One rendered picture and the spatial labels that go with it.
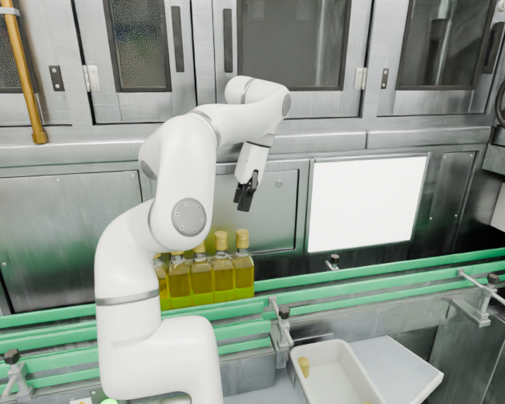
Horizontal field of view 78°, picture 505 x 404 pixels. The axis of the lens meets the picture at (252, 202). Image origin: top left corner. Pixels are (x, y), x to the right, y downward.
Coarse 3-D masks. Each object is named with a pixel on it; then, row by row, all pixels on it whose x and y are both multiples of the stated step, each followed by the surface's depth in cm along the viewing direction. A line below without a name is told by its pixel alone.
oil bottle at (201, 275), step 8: (192, 264) 83; (200, 264) 83; (208, 264) 84; (192, 272) 83; (200, 272) 83; (208, 272) 84; (192, 280) 83; (200, 280) 84; (208, 280) 84; (192, 288) 84; (200, 288) 85; (208, 288) 85; (192, 296) 86; (200, 296) 86; (208, 296) 86; (200, 304) 87; (208, 304) 87
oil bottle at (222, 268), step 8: (216, 264) 84; (224, 264) 84; (216, 272) 84; (224, 272) 85; (232, 272) 85; (216, 280) 85; (224, 280) 86; (232, 280) 86; (216, 288) 86; (224, 288) 86; (232, 288) 87; (216, 296) 87; (224, 296) 87; (232, 296) 88
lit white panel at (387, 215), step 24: (336, 168) 98; (360, 168) 100; (384, 168) 102; (408, 168) 104; (336, 192) 101; (360, 192) 103; (384, 192) 105; (408, 192) 108; (312, 216) 102; (336, 216) 104; (360, 216) 107; (384, 216) 109; (408, 216) 111; (312, 240) 106; (336, 240) 108; (360, 240) 110; (384, 240) 113
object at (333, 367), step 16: (304, 352) 88; (320, 352) 90; (336, 352) 91; (352, 352) 86; (320, 368) 90; (336, 368) 90; (352, 368) 85; (304, 384) 77; (320, 384) 85; (336, 384) 85; (352, 384) 85; (368, 384) 78; (320, 400) 81; (336, 400) 81; (352, 400) 81; (368, 400) 78; (384, 400) 74
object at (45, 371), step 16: (224, 336) 78; (240, 336) 80; (256, 336) 81; (80, 352) 71; (96, 352) 72; (224, 352) 80; (0, 368) 68; (32, 368) 69; (48, 368) 70; (64, 368) 72; (80, 368) 73; (96, 368) 74; (0, 384) 69; (16, 384) 70; (32, 384) 71; (48, 384) 72
